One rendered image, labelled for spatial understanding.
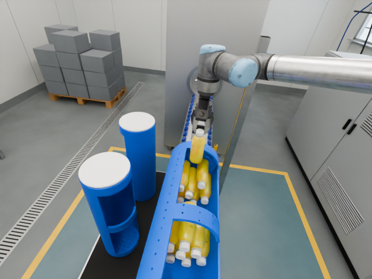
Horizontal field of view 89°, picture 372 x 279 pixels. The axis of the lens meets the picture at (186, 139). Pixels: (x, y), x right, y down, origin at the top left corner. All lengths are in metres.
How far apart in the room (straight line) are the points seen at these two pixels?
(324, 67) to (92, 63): 3.41
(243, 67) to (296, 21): 4.81
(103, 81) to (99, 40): 0.70
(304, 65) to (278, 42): 4.71
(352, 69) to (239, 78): 0.28
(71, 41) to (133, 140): 2.56
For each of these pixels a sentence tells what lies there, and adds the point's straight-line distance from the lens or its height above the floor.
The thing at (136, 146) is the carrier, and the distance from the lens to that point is 1.55.
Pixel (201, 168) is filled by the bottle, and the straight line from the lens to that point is 1.06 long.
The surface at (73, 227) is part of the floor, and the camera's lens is 2.28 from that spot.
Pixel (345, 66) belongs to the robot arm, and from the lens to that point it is 0.68.
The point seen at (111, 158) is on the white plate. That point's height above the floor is 1.04.
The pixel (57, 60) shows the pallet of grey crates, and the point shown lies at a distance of 4.06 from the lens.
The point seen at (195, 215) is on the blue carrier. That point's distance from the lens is 0.76.
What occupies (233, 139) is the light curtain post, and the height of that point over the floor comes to 0.89.
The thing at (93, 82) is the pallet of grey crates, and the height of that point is 0.48.
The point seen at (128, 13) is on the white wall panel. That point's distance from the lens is 5.47.
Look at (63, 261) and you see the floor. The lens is 2.16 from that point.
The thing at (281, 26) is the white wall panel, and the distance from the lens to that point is 5.36.
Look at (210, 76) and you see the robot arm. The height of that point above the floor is 1.64.
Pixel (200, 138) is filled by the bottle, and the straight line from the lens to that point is 0.89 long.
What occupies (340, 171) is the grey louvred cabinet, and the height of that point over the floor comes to 0.55.
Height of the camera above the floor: 1.88
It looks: 38 degrees down
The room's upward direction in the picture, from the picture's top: 7 degrees clockwise
